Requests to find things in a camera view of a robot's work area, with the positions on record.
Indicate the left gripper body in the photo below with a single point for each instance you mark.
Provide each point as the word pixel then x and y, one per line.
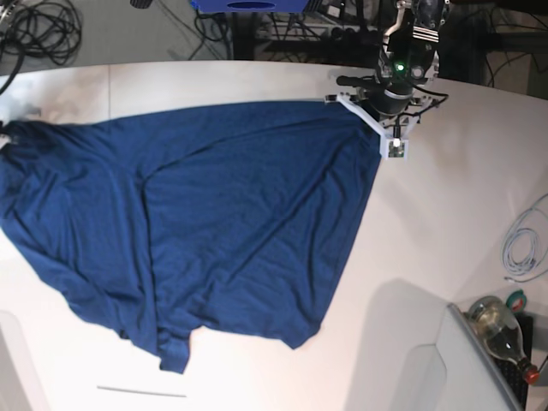
pixel 387 101

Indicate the blue box with slot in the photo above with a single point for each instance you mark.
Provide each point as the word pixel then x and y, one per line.
pixel 216 6

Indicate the dark blue t-shirt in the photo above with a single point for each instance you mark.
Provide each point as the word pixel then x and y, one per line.
pixel 236 217

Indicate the black power strip red light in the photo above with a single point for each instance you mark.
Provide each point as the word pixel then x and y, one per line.
pixel 353 38

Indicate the clear plastic bottle red cap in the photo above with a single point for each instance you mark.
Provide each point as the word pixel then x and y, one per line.
pixel 499 331

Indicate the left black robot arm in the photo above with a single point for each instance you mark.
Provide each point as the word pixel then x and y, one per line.
pixel 407 63

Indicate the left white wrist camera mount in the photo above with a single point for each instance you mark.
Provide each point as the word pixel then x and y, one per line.
pixel 393 130

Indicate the green tape roll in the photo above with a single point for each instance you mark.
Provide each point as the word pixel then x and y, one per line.
pixel 517 301

